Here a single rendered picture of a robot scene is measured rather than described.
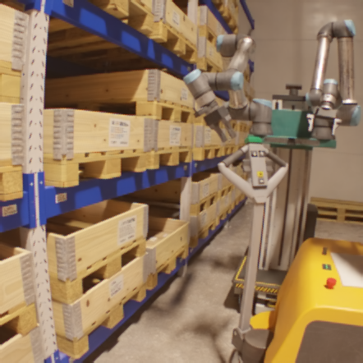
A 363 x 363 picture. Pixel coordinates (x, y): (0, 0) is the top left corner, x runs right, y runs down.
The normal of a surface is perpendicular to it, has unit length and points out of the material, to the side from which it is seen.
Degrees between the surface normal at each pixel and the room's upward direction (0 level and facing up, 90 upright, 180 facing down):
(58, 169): 90
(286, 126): 90
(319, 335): 90
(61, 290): 90
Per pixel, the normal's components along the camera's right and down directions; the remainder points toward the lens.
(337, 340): -0.38, 0.11
